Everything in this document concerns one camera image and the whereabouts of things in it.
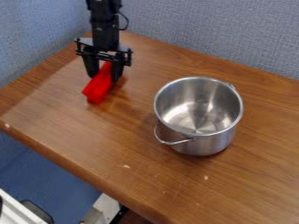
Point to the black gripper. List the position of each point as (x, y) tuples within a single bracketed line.
[(119, 56)]

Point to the stainless steel pot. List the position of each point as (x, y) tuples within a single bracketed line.
[(198, 111)]

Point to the red rectangular block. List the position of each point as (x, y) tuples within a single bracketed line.
[(99, 85)]

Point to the white furniture piece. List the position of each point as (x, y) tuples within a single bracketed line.
[(13, 213)]

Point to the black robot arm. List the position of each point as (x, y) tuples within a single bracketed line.
[(103, 46)]

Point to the white table leg base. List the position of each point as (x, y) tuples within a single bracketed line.
[(103, 211)]

